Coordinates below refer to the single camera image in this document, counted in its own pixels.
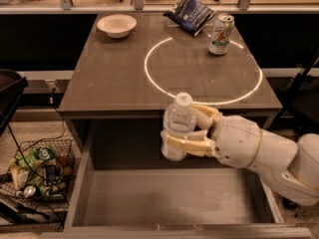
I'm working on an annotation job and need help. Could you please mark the wall power outlet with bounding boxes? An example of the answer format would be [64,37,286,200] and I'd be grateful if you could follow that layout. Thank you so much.
[45,80,58,93]

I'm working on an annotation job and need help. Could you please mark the black bin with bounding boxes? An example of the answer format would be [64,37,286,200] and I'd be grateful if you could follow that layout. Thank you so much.
[0,69,28,135]

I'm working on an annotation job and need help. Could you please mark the black power cable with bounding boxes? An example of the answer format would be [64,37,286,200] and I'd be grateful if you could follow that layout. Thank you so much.
[0,87,69,232]

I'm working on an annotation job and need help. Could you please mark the black office chair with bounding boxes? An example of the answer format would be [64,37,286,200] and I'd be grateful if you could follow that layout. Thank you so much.
[285,51,319,206]

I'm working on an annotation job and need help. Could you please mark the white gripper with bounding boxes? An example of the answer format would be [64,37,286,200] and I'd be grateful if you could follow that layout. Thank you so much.
[160,105,261,168]

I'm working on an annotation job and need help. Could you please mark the green white soda can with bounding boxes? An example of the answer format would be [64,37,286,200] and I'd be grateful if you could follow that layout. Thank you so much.
[208,14,234,55]

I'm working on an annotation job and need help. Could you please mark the clear plastic water bottle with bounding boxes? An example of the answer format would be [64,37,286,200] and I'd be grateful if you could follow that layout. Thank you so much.
[160,93,196,161]

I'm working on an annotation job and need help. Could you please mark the wire basket with snacks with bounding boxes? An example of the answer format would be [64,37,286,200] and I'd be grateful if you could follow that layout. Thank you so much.
[0,139,75,201]

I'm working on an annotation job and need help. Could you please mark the dark blue chip bag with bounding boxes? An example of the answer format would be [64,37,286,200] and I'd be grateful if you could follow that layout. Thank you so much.
[163,0,215,36]

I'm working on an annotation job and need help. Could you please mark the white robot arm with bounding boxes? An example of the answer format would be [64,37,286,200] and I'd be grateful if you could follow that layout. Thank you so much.
[160,105,319,206]

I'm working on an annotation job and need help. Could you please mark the white bowl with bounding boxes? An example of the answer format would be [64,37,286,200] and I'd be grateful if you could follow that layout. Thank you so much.
[97,14,137,39]

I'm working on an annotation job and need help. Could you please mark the open grey top drawer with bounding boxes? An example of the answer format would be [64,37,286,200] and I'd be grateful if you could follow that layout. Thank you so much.
[41,119,312,239]

